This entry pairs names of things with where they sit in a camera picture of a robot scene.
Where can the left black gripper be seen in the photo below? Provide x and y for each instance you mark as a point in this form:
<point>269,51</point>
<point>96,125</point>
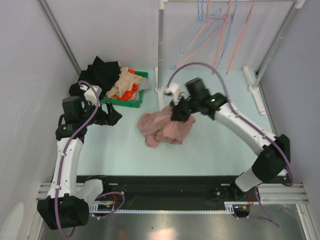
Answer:
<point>110,118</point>

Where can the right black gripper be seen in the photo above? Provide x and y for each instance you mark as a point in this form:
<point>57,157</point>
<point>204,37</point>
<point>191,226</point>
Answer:
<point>176,114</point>

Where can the pink t shirt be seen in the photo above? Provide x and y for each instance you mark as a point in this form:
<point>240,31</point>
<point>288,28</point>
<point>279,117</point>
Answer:
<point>157,127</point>

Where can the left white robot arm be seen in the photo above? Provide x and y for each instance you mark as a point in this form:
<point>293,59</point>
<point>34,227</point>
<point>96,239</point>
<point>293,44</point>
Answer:
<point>64,205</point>

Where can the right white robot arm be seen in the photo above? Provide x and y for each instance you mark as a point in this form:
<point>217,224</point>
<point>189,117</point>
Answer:
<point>273,152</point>

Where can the pink hanger left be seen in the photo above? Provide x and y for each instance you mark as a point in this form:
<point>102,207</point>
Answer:
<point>218,33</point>

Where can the pink hanger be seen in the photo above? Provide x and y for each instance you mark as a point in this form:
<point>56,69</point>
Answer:
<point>238,43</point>
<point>218,33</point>
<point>222,33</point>

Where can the blue hanger right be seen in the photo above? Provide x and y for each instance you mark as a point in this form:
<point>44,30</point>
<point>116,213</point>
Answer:
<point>227,38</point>

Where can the blue hanger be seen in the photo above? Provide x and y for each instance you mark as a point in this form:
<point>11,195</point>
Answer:
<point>227,38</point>
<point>207,24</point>

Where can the pink hanger right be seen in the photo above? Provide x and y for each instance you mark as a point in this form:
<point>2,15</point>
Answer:
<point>238,43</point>

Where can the blue hanger left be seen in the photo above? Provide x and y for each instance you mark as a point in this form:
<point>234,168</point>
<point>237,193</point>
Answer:
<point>207,24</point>

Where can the pink hanger middle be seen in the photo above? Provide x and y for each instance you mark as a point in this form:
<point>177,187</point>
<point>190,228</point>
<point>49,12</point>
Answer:
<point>222,33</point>

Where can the orange garment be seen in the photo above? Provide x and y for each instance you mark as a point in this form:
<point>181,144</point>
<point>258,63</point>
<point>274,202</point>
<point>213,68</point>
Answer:
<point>128,94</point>

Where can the green plastic bin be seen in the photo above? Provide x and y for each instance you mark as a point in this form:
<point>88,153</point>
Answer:
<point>129,102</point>

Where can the beige garment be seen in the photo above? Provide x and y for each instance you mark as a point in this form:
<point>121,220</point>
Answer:
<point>125,83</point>

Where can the grey garment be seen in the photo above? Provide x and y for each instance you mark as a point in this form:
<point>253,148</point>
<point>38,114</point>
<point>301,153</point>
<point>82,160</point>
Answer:
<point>144,85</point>

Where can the black garment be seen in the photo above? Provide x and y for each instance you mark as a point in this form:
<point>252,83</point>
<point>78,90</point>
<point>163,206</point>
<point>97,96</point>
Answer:
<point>102,74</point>

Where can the white clothes rack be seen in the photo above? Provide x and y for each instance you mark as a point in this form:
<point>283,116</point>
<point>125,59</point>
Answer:
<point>252,82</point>

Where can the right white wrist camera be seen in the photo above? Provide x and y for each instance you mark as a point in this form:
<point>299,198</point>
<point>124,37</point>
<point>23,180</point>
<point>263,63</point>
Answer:
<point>174,90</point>

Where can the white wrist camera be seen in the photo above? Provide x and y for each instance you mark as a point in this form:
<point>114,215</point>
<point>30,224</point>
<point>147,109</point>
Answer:
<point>91,93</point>
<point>174,90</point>

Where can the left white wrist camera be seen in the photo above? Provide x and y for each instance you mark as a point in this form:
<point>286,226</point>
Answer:
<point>91,93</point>

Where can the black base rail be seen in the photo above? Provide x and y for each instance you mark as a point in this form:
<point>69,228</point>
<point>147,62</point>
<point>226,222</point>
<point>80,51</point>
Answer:
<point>172,193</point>

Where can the white cable duct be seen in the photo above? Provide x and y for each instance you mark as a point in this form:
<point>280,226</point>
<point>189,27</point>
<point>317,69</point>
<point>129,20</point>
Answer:
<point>93,209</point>

